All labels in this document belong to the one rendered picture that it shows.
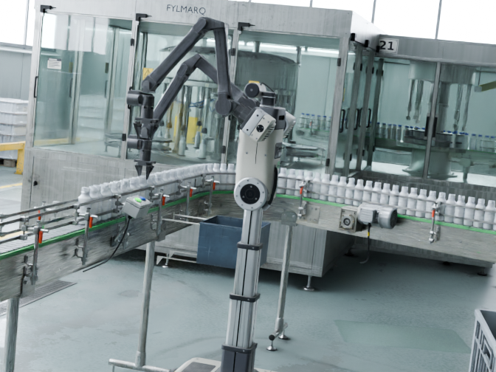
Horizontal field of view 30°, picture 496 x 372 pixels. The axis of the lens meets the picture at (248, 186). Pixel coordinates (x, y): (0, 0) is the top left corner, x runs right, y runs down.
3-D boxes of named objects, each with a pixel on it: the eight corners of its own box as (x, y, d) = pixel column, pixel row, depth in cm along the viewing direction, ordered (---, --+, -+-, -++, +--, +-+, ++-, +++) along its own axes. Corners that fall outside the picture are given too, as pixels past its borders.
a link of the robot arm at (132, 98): (150, 80, 421) (156, 81, 430) (126, 78, 424) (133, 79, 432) (147, 107, 422) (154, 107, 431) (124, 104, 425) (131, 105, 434)
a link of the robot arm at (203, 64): (193, 47, 461) (198, 48, 471) (176, 68, 465) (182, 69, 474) (259, 105, 455) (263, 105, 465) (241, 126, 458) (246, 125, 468)
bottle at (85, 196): (74, 224, 410) (77, 187, 408) (78, 222, 416) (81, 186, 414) (87, 226, 409) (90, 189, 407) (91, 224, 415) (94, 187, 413)
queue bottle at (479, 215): (479, 226, 543) (483, 198, 541) (485, 228, 538) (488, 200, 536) (470, 225, 541) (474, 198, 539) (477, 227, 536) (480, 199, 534)
